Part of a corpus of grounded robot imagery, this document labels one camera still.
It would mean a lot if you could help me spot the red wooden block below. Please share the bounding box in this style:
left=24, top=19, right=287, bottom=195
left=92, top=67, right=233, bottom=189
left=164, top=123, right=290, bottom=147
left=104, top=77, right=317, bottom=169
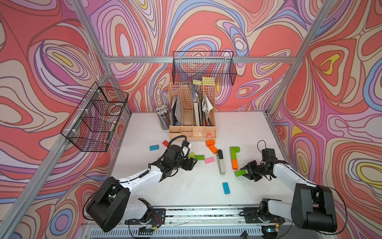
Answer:
left=162, top=140, right=169, bottom=147

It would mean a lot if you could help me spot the pink wooden block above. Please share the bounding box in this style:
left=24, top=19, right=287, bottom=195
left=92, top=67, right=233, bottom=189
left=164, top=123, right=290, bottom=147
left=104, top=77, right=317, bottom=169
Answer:
left=205, top=157, right=215, bottom=164

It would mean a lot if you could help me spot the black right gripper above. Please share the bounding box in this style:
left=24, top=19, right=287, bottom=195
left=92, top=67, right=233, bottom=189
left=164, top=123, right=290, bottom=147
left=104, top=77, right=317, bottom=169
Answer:
left=241, top=160, right=271, bottom=181

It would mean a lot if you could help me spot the metal base rail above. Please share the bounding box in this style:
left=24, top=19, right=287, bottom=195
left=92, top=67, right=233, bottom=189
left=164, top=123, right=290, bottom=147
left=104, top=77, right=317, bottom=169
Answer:
left=125, top=204, right=317, bottom=234

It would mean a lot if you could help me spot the teal block front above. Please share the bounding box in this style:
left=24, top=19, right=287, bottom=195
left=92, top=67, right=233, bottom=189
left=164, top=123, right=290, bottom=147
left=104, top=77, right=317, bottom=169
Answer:
left=222, top=182, right=230, bottom=195

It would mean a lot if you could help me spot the black white stapler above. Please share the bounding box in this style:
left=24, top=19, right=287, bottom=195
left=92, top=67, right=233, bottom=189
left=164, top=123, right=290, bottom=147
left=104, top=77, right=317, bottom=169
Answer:
left=216, top=149, right=225, bottom=175

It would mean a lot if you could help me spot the left black wire basket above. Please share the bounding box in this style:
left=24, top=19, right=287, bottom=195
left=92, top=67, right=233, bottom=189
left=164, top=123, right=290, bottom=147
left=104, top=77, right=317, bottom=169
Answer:
left=60, top=83, right=128, bottom=152

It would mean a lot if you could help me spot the green block long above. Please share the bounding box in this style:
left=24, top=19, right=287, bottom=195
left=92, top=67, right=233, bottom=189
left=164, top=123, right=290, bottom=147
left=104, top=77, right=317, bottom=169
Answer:
left=230, top=146, right=241, bottom=152

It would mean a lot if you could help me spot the teal block near left wall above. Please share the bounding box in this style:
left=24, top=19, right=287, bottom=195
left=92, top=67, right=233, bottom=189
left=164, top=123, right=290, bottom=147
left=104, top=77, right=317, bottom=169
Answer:
left=149, top=144, right=160, bottom=151

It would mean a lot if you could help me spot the light green block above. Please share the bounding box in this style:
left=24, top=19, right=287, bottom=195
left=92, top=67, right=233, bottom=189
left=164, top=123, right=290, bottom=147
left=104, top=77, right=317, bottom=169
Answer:
left=188, top=152, right=196, bottom=158

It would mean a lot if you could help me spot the yellow sticky note block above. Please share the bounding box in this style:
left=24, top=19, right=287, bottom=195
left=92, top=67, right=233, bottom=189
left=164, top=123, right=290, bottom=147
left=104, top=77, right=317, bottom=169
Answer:
left=192, top=76, right=216, bottom=86

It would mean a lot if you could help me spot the dark green block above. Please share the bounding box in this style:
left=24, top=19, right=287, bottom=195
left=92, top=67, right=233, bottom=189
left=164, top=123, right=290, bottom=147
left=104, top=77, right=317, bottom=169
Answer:
left=234, top=170, right=247, bottom=177

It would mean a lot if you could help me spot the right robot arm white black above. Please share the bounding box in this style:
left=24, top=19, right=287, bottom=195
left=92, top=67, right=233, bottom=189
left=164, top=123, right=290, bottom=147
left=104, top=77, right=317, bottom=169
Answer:
left=242, top=148, right=338, bottom=233

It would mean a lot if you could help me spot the clear cup of pencils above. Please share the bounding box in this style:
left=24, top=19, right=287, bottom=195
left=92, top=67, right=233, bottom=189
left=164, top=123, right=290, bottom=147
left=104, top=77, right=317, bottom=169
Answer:
left=156, top=105, right=171, bottom=130

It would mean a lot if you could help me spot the orange block front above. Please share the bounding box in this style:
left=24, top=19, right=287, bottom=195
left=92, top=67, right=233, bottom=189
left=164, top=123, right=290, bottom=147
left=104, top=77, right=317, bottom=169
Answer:
left=231, top=159, right=238, bottom=170

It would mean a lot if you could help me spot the orange block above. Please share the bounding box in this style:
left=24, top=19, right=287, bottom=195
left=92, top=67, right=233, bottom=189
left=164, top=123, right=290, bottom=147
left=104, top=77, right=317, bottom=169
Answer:
left=209, top=145, right=218, bottom=154
left=231, top=159, right=238, bottom=170
left=206, top=139, right=215, bottom=147

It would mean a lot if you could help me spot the black wire basket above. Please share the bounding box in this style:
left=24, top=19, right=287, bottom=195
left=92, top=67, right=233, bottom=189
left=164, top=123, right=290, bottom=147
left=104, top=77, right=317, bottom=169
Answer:
left=60, top=83, right=128, bottom=152
left=172, top=50, right=237, bottom=86

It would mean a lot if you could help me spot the green block carried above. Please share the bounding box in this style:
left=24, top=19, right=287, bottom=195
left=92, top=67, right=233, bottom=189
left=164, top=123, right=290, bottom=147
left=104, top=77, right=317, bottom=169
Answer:
left=230, top=151, right=237, bottom=160

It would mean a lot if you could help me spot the beige desk organizer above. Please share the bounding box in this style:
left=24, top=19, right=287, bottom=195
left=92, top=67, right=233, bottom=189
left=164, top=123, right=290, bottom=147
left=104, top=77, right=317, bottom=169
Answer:
left=169, top=83, right=217, bottom=141

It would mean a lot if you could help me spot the back black wire basket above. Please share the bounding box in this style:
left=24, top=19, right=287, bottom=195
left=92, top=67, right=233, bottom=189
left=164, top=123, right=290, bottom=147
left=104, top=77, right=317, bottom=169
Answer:
left=172, top=50, right=237, bottom=86

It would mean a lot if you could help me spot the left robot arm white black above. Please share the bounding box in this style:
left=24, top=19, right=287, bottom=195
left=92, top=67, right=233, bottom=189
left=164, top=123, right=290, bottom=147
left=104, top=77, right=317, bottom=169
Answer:
left=85, top=142, right=197, bottom=233

